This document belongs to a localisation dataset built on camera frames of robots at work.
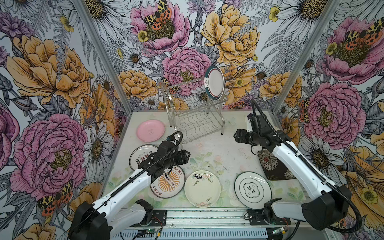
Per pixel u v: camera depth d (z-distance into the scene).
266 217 0.68
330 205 0.39
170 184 0.85
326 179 0.43
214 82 0.92
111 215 0.42
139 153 0.97
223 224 0.73
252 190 0.83
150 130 1.08
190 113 0.78
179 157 0.71
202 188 0.83
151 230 0.71
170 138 0.72
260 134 0.57
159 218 0.73
